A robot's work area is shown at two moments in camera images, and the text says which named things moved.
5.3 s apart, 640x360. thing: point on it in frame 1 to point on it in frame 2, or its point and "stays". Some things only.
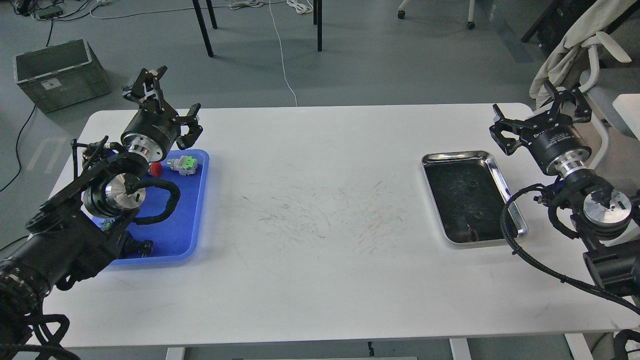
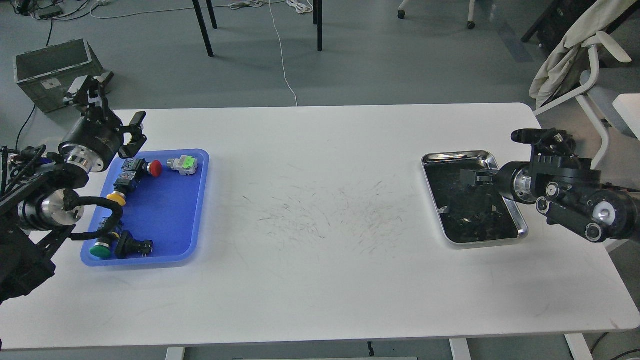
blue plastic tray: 177,238 stays
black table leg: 202,24 stays
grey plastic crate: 60,76 stays
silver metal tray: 468,191 stays
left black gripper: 155,125 to 93,140
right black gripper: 553,141 to 515,180
